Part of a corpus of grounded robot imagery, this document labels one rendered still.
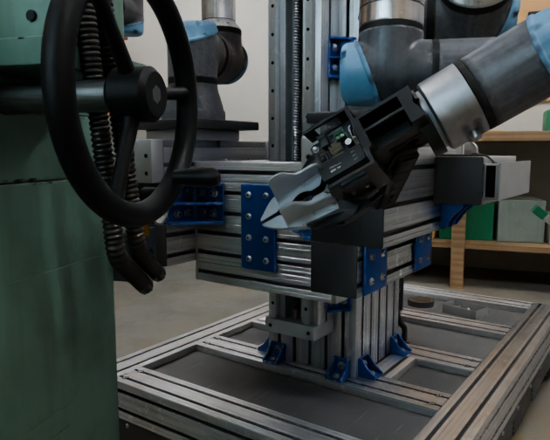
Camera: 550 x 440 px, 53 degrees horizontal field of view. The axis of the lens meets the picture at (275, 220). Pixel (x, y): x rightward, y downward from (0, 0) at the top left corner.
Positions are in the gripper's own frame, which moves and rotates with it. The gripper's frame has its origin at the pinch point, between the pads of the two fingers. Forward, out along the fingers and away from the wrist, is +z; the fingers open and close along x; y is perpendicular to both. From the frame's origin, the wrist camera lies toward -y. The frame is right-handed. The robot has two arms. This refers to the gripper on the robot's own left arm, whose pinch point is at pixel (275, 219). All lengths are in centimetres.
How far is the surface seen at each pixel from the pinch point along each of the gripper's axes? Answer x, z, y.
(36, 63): -20.2, 11.7, 19.8
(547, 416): 33, -10, -129
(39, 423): 8.4, 41.3, -1.1
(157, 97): -13.9, 3.3, 12.1
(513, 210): -63, -41, -263
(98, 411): 6.4, 43.5, -14.5
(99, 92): -16.2, 8.2, 15.3
